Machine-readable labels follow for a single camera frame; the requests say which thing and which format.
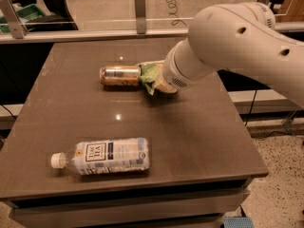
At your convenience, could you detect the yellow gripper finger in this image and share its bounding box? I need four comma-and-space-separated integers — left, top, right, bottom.
155, 78, 177, 94

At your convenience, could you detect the green jalapeno chip bag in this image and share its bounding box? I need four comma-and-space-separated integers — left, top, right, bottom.
138, 61, 163, 95

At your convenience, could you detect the orange soda can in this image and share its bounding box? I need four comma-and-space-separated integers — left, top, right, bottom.
100, 66, 141, 86

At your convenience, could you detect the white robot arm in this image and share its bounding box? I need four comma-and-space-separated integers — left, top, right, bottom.
154, 2, 304, 107

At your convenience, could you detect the clear tea bottle white cap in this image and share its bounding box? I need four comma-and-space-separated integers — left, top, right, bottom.
50, 138, 150, 176

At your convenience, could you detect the green plastic bin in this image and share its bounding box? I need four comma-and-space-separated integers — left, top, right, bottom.
0, 4, 46, 33

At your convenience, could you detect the blue textured floor pad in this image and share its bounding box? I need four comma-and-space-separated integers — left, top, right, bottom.
223, 217, 254, 228

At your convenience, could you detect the clear acrylic barrier panel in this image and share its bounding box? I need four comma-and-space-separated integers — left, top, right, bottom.
0, 0, 304, 33

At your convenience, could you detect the black coiled cable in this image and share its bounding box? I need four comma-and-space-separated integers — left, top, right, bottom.
159, 0, 188, 28

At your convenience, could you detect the middle metal bracket post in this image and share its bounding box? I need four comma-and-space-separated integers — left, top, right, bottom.
134, 0, 146, 34

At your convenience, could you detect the black hanging power cable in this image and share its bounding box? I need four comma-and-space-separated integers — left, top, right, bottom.
244, 88, 258, 127

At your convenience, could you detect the left metal bracket post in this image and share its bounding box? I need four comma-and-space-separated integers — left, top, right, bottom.
0, 0, 27, 39

